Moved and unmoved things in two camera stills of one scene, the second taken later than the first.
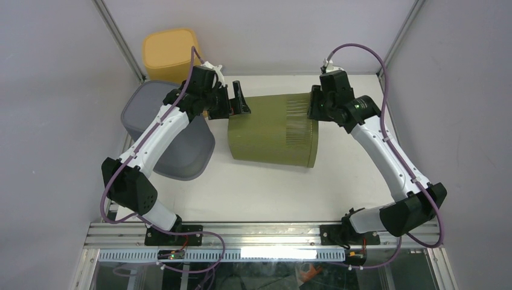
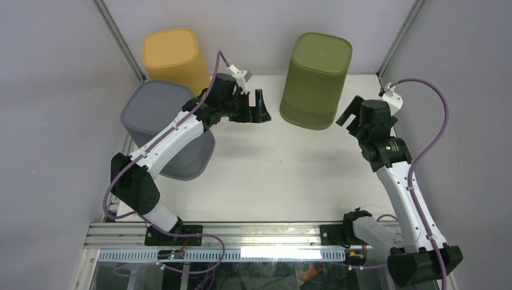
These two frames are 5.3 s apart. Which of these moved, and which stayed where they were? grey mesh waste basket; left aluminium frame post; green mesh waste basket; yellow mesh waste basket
Moved: green mesh waste basket
Stayed: yellow mesh waste basket; left aluminium frame post; grey mesh waste basket
